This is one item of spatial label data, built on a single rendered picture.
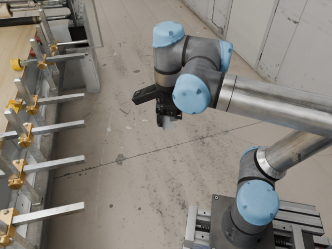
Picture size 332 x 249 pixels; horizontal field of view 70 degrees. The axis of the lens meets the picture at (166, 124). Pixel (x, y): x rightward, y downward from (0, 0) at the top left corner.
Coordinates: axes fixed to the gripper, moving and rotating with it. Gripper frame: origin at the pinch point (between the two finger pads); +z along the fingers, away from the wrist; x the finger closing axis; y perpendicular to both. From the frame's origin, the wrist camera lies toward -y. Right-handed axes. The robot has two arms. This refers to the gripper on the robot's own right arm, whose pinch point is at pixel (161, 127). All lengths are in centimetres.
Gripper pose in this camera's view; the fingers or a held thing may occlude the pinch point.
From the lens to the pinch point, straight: 81.3
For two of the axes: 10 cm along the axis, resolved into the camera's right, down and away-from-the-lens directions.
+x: 1.9, -7.1, 6.8
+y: 9.8, 1.4, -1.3
